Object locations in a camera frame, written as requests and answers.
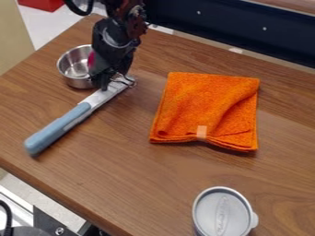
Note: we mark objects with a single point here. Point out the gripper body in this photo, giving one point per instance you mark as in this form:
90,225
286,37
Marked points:
110,43

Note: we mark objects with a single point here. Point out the red box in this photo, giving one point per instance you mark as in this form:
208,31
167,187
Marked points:
41,3

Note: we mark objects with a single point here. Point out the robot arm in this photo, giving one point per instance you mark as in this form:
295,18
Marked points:
123,9

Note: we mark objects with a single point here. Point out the orange cloth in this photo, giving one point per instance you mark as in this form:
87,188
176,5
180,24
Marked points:
205,107

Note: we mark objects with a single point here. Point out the silver pot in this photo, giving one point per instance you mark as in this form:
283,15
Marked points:
74,69

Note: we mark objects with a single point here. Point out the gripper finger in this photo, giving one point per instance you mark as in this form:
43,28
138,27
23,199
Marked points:
101,79
125,65

